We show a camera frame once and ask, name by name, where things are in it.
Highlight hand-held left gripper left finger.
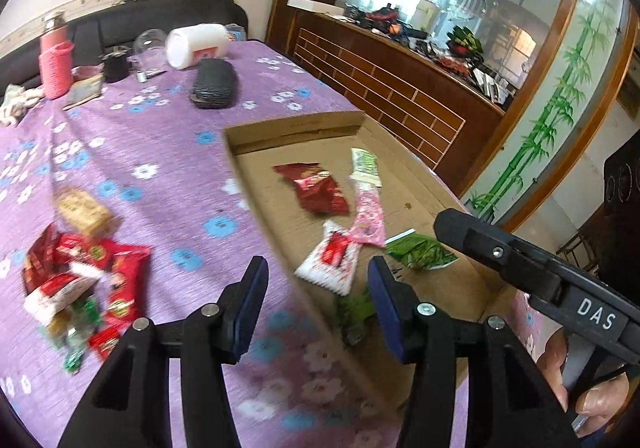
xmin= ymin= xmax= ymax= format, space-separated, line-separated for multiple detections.
xmin=57 ymin=255 xmax=271 ymax=448

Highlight pink knit-covered thermos bottle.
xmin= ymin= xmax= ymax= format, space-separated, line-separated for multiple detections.
xmin=39 ymin=11 xmax=76 ymax=100

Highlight white plastic jar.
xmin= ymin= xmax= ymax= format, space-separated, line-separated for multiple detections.
xmin=165 ymin=23 xmax=231 ymax=70

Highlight clear biscuit packet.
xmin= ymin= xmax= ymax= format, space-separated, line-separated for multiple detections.
xmin=52 ymin=187 xmax=121 ymax=236

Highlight black sofa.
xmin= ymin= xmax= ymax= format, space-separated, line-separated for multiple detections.
xmin=0 ymin=0 xmax=249 ymax=84

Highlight white packet with red label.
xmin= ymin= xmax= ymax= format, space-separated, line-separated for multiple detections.
xmin=294 ymin=221 xmax=362 ymax=295

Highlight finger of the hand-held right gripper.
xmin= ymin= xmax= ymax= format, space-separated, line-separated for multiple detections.
xmin=434 ymin=208 xmax=563 ymax=304

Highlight person's right hand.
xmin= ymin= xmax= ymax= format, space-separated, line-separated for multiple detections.
xmin=537 ymin=328 xmax=633 ymax=436

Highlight red packet with round logos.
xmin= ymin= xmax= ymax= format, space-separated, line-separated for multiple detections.
xmin=87 ymin=238 xmax=152 ymax=329

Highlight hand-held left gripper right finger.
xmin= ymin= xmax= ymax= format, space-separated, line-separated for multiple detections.
xmin=367 ymin=255 xmax=583 ymax=448

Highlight black glasses case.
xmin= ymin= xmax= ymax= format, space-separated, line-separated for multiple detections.
xmin=190 ymin=58 xmax=236 ymax=110

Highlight dark carved chair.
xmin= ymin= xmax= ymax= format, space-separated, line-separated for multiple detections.
xmin=555 ymin=133 xmax=640 ymax=289

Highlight shallow cardboard box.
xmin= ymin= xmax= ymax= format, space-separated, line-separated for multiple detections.
xmin=221 ymin=111 xmax=521 ymax=411

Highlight white cloth gloves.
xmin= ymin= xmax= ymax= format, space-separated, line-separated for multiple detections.
xmin=0 ymin=83 xmax=45 ymax=126

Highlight clutter on cabinet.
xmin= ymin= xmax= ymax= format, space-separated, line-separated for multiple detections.
xmin=342 ymin=3 xmax=518 ymax=104

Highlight clear plastic cup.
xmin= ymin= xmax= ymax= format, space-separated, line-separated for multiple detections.
xmin=132 ymin=28 xmax=171 ymax=72

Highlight small black cup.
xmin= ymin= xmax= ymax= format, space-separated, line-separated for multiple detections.
xmin=102 ymin=46 xmax=132 ymax=84

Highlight glass partition with bamboo print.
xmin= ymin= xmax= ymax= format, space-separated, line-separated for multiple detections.
xmin=265 ymin=0 xmax=640 ymax=234

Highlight pale green white packet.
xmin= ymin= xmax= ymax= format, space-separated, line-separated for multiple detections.
xmin=349 ymin=147 xmax=383 ymax=188

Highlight pink translucent snack packet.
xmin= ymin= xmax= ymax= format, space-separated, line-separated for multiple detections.
xmin=350 ymin=178 xmax=388 ymax=249

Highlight purple floral tablecloth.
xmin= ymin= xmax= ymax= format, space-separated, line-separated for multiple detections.
xmin=0 ymin=39 xmax=551 ymax=448

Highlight green snack packet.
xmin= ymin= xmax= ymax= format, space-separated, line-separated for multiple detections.
xmin=334 ymin=288 xmax=378 ymax=346
xmin=385 ymin=229 xmax=460 ymax=271

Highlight wooden brick-pattern cabinet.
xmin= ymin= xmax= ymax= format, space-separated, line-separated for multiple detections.
xmin=265 ymin=3 xmax=521 ymax=194

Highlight white flat box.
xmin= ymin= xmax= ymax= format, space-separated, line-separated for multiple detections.
xmin=286 ymin=0 xmax=346 ymax=14

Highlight small green candy wrapper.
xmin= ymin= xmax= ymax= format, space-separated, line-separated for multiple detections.
xmin=75 ymin=295 xmax=103 ymax=329
xmin=62 ymin=348 xmax=86 ymax=373

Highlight white snack packet red print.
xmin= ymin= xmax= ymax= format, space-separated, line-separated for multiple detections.
xmin=22 ymin=273 xmax=101 ymax=329

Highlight large dark red snack packet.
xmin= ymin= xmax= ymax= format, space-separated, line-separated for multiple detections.
xmin=273 ymin=162 xmax=352 ymax=216

